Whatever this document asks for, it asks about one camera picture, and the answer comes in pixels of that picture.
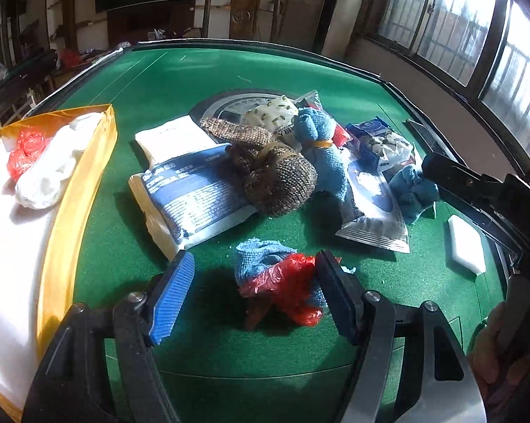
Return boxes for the brown woven cloth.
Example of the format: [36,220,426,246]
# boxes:
[200,117,319,217]

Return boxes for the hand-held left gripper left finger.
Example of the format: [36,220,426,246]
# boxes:
[22,249,196,423]

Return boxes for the white and blue wipes packet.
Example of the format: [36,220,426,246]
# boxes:
[335,147,411,254]

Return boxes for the small red plastic piece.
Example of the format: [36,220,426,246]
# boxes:
[333,123,353,146]

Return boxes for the blue towel with rubber band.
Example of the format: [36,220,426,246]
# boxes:
[295,106,349,206]

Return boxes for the barred window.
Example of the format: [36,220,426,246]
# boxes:
[364,0,530,142]

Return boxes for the clear plastic packet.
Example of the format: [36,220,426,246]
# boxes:
[291,90,326,115]

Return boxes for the white green-dotted cloth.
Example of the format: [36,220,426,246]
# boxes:
[243,96,300,135]

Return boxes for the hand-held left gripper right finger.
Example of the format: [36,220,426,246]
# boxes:
[314,249,488,423]

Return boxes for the black round table disc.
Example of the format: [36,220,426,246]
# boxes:
[189,89,310,132]

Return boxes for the red plastic bag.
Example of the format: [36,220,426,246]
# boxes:
[6,129,53,182]
[238,253,325,327]

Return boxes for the small blue cloth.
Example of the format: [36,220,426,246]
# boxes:
[388,164,440,225]

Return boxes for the white tissue packet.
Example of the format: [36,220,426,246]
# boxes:
[135,115,224,166]

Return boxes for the yellow cardboard box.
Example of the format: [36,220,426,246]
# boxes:
[0,103,119,421]

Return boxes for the white foam block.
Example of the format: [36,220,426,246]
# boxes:
[447,214,487,276]

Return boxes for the wooden chair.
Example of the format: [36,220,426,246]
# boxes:
[199,0,291,42]

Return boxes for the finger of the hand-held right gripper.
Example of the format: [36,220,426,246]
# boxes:
[422,152,525,266]

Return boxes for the blue cotton ball packet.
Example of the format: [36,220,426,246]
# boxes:
[346,117,418,172]

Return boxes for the person's right hand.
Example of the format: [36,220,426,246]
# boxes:
[468,302,530,423]

